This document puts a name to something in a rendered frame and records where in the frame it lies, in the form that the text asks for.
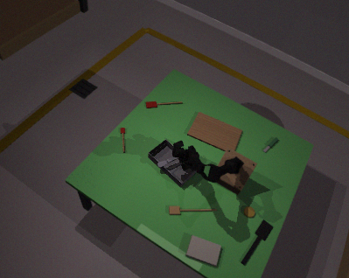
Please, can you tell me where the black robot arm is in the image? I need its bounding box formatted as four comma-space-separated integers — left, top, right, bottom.
172, 145, 243, 183

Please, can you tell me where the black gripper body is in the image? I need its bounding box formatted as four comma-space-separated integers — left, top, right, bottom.
173, 141, 192, 170

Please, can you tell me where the black spatula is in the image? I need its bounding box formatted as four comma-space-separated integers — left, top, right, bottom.
241, 220, 273, 266

